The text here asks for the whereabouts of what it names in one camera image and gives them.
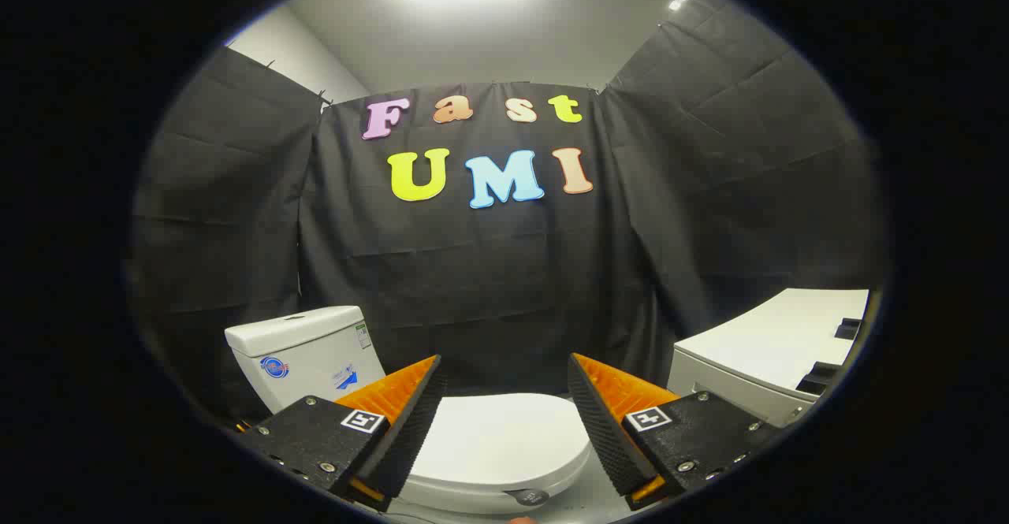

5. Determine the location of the white toilet tank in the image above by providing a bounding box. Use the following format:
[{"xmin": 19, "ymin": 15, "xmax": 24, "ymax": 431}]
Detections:
[{"xmin": 225, "ymin": 306, "xmax": 387, "ymax": 415}]

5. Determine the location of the black backdrop cloth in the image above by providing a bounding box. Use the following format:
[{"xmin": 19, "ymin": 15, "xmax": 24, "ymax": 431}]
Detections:
[{"xmin": 130, "ymin": 6, "xmax": 892, "ymax": 430}]

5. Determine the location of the white cabinet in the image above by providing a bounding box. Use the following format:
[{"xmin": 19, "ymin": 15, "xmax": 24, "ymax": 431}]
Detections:
[{"xmin": 668, "ymin": 288, "xmax": 870, "ymax": 429}]

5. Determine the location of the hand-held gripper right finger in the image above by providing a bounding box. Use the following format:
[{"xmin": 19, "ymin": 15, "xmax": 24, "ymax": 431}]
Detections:
[{"xmin": 567, "ymin": 352, "xmax": 781, "ymax": 511}]

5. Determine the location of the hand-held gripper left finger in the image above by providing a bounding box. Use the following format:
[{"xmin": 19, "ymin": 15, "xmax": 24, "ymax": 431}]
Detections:
[{"xmin": 235, "ymin": 355, "xmax": 449, "ymax": 512}]

